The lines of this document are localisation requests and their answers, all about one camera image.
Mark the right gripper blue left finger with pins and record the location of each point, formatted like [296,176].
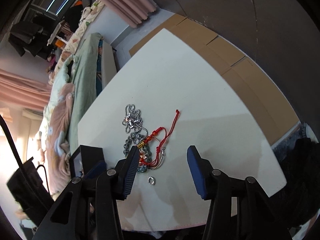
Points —
[126,170]

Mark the white low table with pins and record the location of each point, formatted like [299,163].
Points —
[175,88]

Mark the silver bangle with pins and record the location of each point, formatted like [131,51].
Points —
[162,155]

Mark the pink fleece blanket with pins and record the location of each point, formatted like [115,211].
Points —
[58,150]

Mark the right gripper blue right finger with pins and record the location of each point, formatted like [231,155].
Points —
[201,172]

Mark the brown cardboard floor sheet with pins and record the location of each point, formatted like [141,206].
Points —
[262,97]

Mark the floral window seat cushion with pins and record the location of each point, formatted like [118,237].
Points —
[88,15]

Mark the pink curtain far left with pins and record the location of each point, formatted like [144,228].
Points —
[24,92]

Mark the green bed sheet mattress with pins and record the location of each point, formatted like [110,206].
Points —
[84,73]

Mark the black jewelry box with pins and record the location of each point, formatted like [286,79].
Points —
[87,162]

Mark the dark brown wardrobe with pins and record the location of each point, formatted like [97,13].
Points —
[278,35]

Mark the hanging dark clothes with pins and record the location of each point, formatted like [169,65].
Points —
[32,36]

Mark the light green floral quilt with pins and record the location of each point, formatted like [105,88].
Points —
[60,80]

